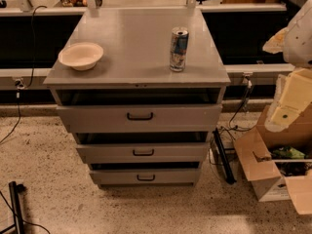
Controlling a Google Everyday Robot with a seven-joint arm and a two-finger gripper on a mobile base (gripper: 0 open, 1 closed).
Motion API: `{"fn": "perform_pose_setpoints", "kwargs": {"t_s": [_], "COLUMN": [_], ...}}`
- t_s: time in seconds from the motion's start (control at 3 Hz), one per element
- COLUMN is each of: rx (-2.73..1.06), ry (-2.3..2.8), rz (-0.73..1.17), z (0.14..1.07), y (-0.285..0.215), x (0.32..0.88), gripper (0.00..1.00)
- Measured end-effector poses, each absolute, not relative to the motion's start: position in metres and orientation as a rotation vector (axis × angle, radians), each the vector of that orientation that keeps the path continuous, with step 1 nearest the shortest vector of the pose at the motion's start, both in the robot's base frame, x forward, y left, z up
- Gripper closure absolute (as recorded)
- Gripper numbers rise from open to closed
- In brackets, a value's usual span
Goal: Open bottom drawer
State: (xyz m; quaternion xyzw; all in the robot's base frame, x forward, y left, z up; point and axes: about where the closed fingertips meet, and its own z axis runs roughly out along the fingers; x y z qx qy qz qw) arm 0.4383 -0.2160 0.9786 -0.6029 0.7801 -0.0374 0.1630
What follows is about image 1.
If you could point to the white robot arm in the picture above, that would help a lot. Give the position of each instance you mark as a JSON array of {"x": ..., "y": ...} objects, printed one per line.
[{"x": 295, "y": 40}]

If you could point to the grey drawer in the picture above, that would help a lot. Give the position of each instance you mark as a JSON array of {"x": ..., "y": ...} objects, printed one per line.
[
  {"x": 139, "y": 110},
  {"x": 164, "y": 152},
  {"x": 145, "y": 173}
]

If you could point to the grey middle drawer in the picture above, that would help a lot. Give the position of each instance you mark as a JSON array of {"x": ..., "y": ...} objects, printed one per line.
[{"x": 164, "y": 152}]

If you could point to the white bowl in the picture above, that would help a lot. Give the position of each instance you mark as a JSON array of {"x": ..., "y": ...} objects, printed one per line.
[{"x": 81, "y": 56}]

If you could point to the grey bottom drawer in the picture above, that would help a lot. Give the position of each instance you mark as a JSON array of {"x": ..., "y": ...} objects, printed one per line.
[{"x": 145, "y": 173}]

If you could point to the green bag in box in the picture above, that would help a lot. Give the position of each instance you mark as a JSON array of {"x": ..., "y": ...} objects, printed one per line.
[{"x": 287, "y": 152}]

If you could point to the black stand lower left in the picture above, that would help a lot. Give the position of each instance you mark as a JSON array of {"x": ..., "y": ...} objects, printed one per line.
[{"x": 14, "y": 207}]

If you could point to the grey top drawer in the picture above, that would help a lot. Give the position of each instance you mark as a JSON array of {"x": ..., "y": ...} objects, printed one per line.
[{"x": 139, "y": 110}]

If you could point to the black bar by cabinet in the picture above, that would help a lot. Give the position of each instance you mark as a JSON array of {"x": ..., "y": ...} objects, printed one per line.
[{"x": 229, "y": 177}]

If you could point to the grey drawer cabinet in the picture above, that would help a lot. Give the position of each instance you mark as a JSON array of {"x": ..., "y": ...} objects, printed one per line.
[{"x": 137, "y": 46}]

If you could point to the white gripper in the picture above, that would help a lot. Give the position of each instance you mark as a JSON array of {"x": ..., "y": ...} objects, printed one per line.
[{"x": 299, "y": 39}]

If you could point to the brown cardboard box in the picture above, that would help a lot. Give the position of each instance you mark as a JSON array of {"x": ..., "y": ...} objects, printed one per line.
[{"x": 278, "y": 165}]

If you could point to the blue silver drink can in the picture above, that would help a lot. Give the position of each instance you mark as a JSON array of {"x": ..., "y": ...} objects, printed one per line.
[{"x": 179, "y": 43}]

